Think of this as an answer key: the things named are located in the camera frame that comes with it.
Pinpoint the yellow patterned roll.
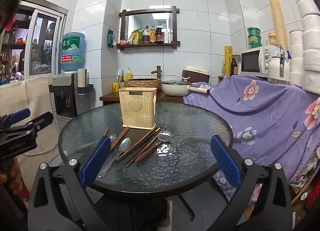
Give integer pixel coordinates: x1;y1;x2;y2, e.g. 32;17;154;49
224;45;233;76

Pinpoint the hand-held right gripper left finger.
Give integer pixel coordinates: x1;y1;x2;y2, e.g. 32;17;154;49
27;135;112;231

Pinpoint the round metal spoon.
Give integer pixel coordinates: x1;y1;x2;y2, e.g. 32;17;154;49
156;130;172;144

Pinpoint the brown white rice cooker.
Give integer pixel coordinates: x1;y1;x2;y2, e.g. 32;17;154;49
181;65;210;84

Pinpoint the bronze faucet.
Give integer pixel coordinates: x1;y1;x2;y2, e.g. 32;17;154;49
151;65;163;79

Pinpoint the white water dispenser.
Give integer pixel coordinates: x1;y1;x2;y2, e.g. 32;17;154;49
49;72;92;121

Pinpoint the person's left hand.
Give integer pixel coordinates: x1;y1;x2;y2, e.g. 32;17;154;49
0;158;25;197

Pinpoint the wooden handled spoon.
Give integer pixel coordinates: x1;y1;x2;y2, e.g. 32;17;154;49
135;143;173;164

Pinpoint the wooden counter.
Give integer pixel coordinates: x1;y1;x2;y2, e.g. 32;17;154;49
99;92;184;105

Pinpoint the purple floral cloth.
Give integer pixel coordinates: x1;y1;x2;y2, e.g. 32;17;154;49
182;75;320;204

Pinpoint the beige cloth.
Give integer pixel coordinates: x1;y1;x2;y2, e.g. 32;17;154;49
0;76;63;156

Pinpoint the green hanging packet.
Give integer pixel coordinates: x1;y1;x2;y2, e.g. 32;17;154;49
107;29;117;48

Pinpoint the round glass table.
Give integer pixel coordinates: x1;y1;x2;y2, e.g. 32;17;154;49
58;101;234;221

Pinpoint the long metal spoon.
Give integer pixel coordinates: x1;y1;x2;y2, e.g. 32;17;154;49
98;137;132;178

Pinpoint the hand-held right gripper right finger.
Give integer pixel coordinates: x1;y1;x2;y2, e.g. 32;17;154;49
210;135;293;231

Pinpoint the white microwave oven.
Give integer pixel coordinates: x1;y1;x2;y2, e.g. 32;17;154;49
240;45;283;75

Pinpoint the purple label bottle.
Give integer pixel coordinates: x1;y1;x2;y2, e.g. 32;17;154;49
142;25;150;44

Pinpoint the brown woven sink basin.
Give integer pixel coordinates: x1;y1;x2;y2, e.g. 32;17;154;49
124;78;162;89

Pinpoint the stack of white tissue rolls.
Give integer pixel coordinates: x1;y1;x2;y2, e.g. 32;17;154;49
280;0;320;91

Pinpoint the pile of chopsticks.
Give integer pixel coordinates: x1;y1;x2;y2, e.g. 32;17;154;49
104;126;167;168

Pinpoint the cream plastic utensil holder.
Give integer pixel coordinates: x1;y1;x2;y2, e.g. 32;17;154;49
118;87;157;129

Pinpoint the stack of yellow paper cups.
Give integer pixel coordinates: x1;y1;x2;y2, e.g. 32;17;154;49
267;0;288;51

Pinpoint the blue water jug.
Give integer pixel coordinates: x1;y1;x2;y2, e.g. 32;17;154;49
60;32;87;73

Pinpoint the aluminium sliding window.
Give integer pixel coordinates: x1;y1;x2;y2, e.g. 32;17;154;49
17;0;68;78

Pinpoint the person's leg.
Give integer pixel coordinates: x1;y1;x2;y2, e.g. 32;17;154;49
110;196;170;231

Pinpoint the wood framed mirror shelf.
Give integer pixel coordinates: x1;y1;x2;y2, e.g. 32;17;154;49
117;6;181;51

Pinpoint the yellow green snack packet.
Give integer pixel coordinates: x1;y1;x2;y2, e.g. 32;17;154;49
129;30;140;45

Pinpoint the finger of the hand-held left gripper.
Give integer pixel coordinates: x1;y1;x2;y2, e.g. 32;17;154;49
0;108;31;130
15;111;54;134

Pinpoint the dark sauce bottle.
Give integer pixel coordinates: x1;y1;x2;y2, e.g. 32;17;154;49
155;22;165;44

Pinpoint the white pot with lid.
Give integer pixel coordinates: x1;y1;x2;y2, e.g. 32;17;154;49
161;80;209;97

